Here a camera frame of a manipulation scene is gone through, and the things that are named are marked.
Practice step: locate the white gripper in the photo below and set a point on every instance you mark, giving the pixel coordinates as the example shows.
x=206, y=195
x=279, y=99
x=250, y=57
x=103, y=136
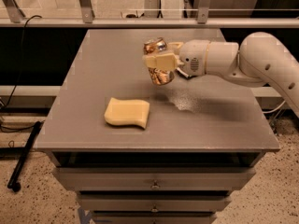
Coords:
x=192, y=57

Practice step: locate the orange soda can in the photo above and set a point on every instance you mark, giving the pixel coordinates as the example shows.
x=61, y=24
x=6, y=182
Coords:
x=159, y=61

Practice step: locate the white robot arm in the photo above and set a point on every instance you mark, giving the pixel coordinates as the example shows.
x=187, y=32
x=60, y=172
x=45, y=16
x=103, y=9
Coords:
x=260, y=59

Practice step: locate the yellow sponge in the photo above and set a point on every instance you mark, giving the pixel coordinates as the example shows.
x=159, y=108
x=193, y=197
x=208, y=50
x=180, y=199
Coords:
x=127, y=112

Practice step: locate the grey drawer cabinet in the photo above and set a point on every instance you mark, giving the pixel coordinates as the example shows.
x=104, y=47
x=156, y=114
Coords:
x=201, y=143

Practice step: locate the black rod on floor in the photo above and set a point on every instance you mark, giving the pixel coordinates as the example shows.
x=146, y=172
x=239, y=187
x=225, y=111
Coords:
x=13, y=182

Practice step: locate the metal railing frame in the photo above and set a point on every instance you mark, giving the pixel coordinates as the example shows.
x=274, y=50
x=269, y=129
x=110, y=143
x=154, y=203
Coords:
x=149, y=13

